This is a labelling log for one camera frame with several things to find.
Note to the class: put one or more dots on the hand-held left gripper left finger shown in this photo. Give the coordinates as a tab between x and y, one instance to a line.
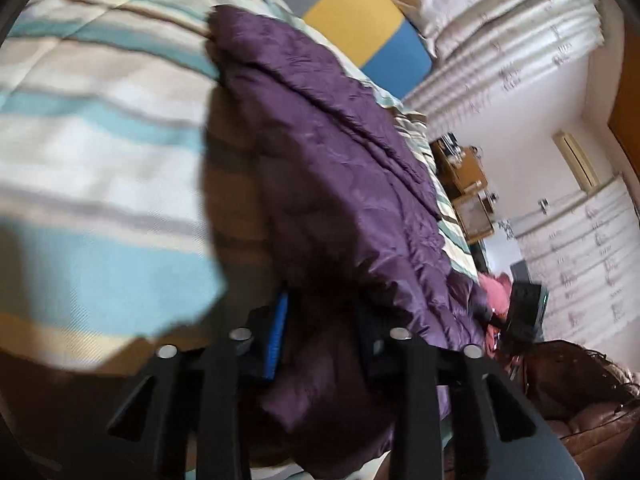
277	330

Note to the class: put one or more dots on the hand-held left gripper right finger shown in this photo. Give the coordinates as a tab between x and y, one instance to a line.
380	355

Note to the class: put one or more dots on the purple down jacket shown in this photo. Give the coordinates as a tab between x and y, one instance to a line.
325	160

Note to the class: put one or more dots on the pink cloth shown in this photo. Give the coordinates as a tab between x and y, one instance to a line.
495	287

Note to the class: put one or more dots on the printed curtain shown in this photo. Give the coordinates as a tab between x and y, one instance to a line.
590	260
525	50

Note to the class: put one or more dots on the wooden desk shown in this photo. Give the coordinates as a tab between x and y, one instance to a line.
465	170

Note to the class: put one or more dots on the orange wooden panel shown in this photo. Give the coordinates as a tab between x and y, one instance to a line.
627	90

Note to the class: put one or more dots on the striped duvet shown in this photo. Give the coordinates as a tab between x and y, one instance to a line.
100	135

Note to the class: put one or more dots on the grey yellow blue headboard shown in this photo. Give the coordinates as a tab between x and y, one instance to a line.
360	15

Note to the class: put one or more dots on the wall air conditioner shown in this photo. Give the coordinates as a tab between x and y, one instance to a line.
575	160

